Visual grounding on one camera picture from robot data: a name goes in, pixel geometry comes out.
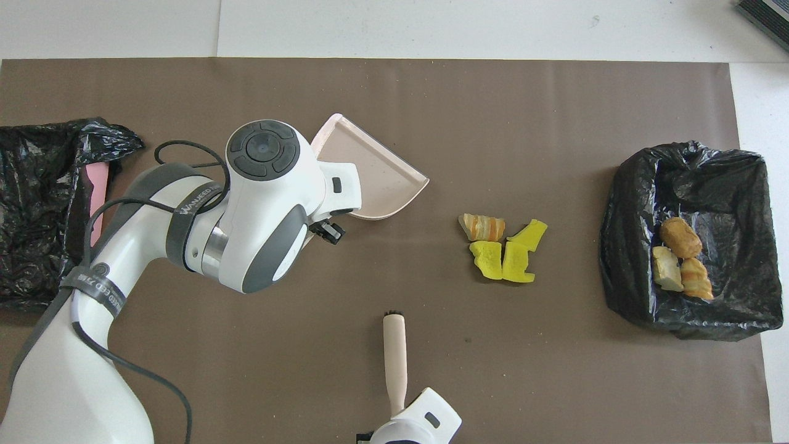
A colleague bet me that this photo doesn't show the beige hand brush black bristles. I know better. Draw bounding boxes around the beige hand brush black bristles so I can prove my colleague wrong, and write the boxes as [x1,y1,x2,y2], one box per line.
[382,310,409,417]

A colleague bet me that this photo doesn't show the dark ribbed panel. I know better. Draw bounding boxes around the dark ribbed panel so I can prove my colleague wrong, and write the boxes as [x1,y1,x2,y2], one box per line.
[734,0,789,53]

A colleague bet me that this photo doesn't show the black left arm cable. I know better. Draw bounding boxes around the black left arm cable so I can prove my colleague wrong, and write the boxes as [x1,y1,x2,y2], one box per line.
[9,141,232,444]

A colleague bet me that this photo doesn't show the bin lined with black bag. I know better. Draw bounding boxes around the bin lined with black bag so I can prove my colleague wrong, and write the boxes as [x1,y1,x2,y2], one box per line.
[599,141,785,342]

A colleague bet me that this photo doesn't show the loose black trash bag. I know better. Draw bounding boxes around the loose black trash bag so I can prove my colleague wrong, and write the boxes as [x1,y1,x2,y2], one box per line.
[0,117,146,311]

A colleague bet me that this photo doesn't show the pink plastic bin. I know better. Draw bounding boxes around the pink plastic bin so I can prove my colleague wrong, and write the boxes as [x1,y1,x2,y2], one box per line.
[84,162,110,247]

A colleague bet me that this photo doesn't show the beige plastic dustpan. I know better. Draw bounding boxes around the beige plastic dustpan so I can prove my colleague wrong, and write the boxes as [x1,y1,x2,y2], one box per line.
[310,113,430,221]

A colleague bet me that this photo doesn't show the striped croissant toy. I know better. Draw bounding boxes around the striped croissant toy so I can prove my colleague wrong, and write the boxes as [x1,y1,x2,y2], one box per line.
[680,257,714,301]
[458,213,506,242]

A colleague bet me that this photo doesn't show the brown paper table mat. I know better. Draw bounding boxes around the brown paper table mat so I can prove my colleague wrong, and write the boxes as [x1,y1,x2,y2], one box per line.
[0,58,774,444]

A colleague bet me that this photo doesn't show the pale flaky bread toy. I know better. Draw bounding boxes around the pale flaky bread toy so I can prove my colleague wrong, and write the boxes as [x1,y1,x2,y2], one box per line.
[652,245,685,292]

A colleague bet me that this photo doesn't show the yellow wedge sponge piece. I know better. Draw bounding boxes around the yellow wedge sponge piece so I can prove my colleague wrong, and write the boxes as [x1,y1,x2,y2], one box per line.
[507,219,548,252]

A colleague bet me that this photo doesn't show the brown bread roll toy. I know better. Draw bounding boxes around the brown bread roll toy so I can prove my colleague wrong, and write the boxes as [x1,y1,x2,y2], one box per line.
[660,216,703,259]

